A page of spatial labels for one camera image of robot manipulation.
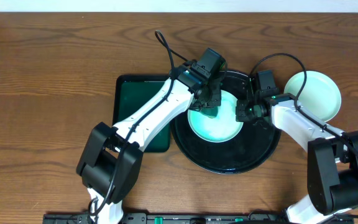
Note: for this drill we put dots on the black round tray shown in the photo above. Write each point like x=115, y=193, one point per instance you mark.
x=254, y=144

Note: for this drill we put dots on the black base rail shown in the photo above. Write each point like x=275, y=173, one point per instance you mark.
x=142, y=218

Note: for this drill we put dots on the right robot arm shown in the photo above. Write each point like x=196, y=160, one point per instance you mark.
x=332, y=154

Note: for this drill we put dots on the white plate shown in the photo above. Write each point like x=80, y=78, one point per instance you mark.
x=321, y=96
x=219, y=128

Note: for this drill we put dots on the white plate bottom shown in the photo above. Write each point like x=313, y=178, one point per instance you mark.
x=321, y=96

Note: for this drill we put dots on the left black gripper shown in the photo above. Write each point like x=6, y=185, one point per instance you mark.
x=209, y=101

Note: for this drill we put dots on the black rectangular tray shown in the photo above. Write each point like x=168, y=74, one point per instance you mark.
x=132, y=92

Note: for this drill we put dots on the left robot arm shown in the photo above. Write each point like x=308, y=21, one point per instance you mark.
x=110, y=162

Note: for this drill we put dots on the green wavy sponge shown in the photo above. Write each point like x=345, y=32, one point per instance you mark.
x=210, y=111

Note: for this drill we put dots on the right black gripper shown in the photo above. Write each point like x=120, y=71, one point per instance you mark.
x=240, y=115

